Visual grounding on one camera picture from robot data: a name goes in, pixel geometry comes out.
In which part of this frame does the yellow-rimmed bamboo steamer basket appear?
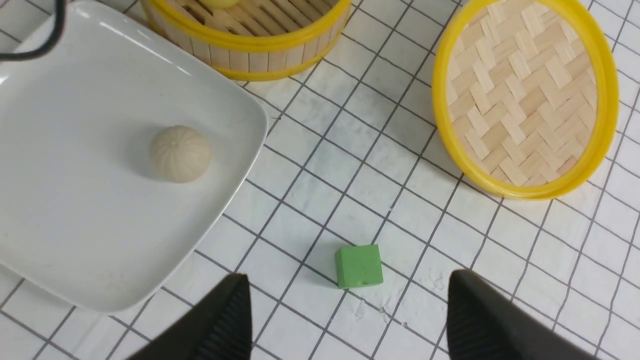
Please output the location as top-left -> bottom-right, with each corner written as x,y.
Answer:
141,0 -> 352,82

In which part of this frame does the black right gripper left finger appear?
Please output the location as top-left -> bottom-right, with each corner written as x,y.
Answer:
129,273 -> 253,360

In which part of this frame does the yellow steamed bun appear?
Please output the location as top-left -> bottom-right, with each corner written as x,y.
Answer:
201,0 -> 239,9

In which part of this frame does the white square ceramic plate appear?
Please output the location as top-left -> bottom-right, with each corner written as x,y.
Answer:
0,1 -> 269,314

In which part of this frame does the green cube block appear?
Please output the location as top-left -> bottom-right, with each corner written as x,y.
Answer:
334,244 -> 384,290

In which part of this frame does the yellow-rimmed woven bamboo lid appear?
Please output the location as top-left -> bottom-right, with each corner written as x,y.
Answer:
432,0 -> 619,200

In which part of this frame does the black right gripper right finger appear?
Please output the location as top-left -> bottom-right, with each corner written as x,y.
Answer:
446,269 -> 595,360

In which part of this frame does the white grid-pattern tablecloth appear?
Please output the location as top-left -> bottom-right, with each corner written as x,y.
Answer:
0,0 -> 640,360

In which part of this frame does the black camera cable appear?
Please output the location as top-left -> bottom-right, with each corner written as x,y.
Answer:
0,0 -> 67,63

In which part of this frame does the white steamed bun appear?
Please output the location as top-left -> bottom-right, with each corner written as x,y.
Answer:
148,125 -> 213,183

